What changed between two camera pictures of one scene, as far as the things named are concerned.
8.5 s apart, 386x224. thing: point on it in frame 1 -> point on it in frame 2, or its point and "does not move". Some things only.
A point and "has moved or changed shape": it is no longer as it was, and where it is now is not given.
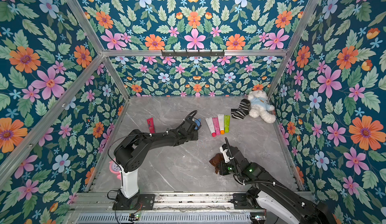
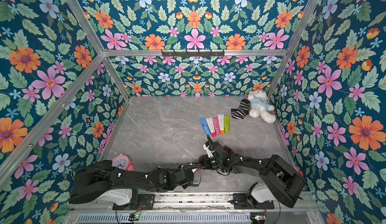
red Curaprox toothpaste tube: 151,124 -> 195,170
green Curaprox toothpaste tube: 226,123 does not move
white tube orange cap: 221,120 does not move
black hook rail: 193,53 does not move
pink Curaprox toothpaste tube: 216,125 does not move
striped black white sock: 243,110 does not move
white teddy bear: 260,106 does not move
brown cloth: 216,160 has moved or changed shape
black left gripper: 196,135 -> 189,184
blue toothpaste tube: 197,122 -> 205,124
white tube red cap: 209,121 does not move
